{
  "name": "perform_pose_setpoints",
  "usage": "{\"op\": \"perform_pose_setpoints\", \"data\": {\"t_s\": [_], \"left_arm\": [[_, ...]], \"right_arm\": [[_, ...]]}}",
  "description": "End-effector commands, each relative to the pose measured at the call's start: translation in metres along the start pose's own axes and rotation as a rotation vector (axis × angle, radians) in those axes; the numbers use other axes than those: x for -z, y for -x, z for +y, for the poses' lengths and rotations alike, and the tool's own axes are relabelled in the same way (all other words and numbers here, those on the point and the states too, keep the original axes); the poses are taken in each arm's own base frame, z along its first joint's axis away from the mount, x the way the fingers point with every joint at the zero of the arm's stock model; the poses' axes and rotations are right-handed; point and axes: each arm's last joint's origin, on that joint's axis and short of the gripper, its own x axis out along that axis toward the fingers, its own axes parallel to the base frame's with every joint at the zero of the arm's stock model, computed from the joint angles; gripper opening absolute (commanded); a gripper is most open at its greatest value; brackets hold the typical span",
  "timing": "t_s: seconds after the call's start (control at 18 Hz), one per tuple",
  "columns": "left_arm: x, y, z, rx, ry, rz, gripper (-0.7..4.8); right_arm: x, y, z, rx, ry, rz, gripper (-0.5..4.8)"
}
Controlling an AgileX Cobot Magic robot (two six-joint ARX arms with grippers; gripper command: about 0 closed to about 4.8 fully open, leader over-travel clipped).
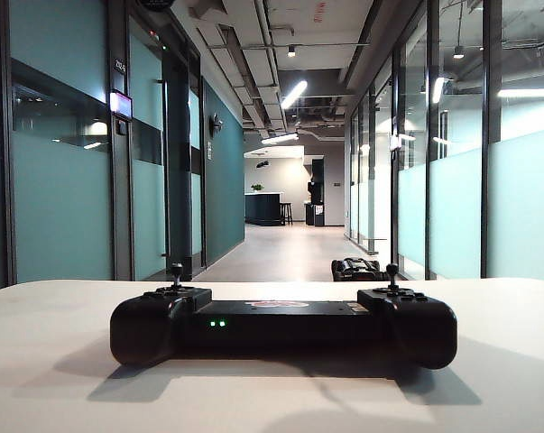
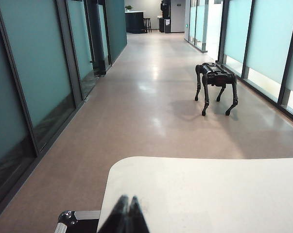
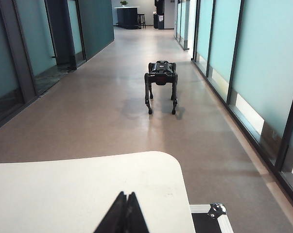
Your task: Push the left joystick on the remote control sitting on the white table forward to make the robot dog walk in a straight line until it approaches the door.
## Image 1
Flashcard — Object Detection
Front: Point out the black dual-joystick remote control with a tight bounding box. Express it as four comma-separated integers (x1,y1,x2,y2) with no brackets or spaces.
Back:
109,263,458,370

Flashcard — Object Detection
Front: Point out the short linear ceiling light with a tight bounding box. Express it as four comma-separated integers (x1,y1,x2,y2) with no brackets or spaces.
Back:
261,132,300,146

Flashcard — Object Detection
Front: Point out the black quadruped robot dog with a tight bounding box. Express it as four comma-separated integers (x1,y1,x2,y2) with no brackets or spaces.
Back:
331,257,391,282

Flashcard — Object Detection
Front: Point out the dark counter with white top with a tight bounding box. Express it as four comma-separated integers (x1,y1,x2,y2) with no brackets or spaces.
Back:
244,191,286,226

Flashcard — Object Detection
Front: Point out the black low cabinet with sticker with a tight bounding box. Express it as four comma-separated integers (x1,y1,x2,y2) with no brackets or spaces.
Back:
304,202,327,227

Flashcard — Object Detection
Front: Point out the purple-lit door display panel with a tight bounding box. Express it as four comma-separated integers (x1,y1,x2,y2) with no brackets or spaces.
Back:
109,91,134,121

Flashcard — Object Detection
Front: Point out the tall black machine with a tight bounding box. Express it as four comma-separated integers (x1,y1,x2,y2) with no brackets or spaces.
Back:
308,158,327,205

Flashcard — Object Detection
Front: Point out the long linear ceiling light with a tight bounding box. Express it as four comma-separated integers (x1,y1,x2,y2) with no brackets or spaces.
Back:
280,80,309,110

